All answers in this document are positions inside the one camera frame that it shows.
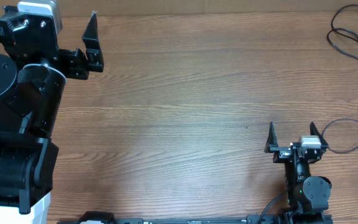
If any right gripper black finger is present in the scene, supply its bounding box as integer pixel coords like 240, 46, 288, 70
264, 122, 278, 153
310, 122, 329, 149

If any thick black cable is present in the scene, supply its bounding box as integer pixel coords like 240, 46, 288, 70
326, 3, 358, 72

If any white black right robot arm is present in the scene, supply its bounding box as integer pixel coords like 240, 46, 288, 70
258, 123, 333, 223

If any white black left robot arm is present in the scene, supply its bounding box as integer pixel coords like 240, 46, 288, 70
0, 2, 104, 223

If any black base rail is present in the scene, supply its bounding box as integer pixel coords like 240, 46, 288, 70
57, 210, 334, 224

